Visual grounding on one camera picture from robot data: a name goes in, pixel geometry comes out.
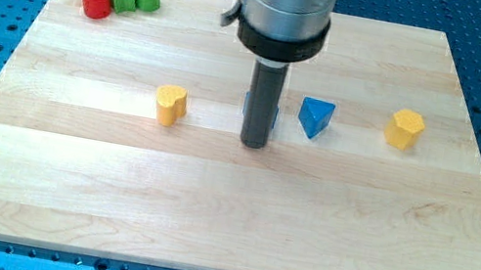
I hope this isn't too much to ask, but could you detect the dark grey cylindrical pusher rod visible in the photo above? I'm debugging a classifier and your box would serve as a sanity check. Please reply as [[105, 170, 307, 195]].
[[240, 57, 288, 149]]

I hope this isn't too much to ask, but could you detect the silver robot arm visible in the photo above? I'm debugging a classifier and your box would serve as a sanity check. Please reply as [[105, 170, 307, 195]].
[[220, 0, 336, 149]]

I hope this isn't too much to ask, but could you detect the blue cube block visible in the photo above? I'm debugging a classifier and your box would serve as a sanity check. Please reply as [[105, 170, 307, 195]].
[[241, 91, 280, 130]]

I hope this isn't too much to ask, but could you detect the yellow heart block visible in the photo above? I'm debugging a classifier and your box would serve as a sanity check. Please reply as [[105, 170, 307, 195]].
[[155, 84, 189, 127]]

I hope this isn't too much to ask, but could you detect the blue triangle block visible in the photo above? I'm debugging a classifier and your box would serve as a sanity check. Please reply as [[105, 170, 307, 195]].
[[298, 96, 335, 140]]

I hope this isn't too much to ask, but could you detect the yellow hexagon block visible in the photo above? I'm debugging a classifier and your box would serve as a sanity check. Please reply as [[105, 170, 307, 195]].
[[383, 109, 425, 151]]

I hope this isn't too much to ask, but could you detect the light wooden board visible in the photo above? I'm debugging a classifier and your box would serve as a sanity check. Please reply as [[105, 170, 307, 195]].
[[0, 0, 481, 270]]

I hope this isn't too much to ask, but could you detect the red cylinder block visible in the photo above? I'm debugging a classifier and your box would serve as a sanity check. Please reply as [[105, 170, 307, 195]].
[[81, 0, 111, 20]]

